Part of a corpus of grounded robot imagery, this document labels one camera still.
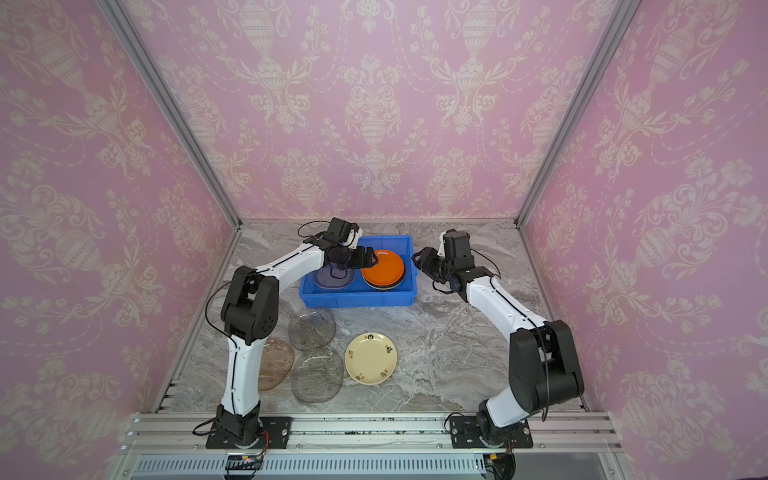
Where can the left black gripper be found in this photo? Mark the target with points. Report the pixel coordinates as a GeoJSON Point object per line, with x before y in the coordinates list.
{"type": "Point", "coordinates": [369, 257]}

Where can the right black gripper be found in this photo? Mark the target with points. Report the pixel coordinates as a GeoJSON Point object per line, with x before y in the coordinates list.
{"type": "Point", "coordinates": [427, 260]}

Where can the orange round plate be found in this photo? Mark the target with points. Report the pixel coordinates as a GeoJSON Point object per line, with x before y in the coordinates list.
{"type": "Point", "coordinates": [389, 269]}

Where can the brown glass plate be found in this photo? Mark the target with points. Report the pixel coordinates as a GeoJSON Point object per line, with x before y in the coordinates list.
{"type": "Point", "coordinates": [277, 362]}
{"type": "Point", "coordinates": [332, 277]}

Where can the cream plate with flowers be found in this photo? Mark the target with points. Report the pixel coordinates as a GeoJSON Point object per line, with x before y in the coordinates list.
{"type": "Point", "coordinates": [371, 358]}

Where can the grey glass plate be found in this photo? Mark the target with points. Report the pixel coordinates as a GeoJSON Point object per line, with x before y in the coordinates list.
{"type": "Point", "coordinates": [318, 375]}
{"type": "Point", "coordinates": [312, 330]}

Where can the black round plate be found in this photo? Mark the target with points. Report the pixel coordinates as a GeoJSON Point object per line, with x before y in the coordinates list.
{"type": "Point", "coordinates": [383, 287]}

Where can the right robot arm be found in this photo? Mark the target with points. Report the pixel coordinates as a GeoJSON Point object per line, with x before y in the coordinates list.
{"type": "Point", "coordinates": [544, 368]}

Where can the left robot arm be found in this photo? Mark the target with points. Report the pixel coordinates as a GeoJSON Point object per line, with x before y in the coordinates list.
{"type": "Point", "coordinates": [250, 312]}

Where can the blue plastic bin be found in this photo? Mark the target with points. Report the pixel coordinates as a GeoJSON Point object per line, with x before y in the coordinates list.
{"type": "Point", "coordinates": [358, 294]}

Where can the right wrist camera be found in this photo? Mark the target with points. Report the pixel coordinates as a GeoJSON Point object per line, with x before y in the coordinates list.
{"type": "Point", "coordinates": [442, 246]}

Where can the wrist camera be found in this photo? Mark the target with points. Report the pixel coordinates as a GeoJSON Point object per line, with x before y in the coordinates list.
{"type": "Point", "coordinates": [353, 237]}
{"type": "Point", "coordinates": [442, 246]}

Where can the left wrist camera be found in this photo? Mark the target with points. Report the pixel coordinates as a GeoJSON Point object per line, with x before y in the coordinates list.
{"type": "Point", "coordinates": [353, 237]}

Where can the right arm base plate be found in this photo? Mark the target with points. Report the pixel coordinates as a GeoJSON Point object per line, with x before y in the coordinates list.
{"type": "Point", "coordinates": [468, 432]}

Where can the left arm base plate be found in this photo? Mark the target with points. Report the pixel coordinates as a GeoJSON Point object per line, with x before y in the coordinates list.
{"type": "Point", "coordinates": [270, 432]}

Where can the aluminium front rail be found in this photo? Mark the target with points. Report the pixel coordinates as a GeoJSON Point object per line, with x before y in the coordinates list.
{"type": "Point", "coordinates": [568, 445]}

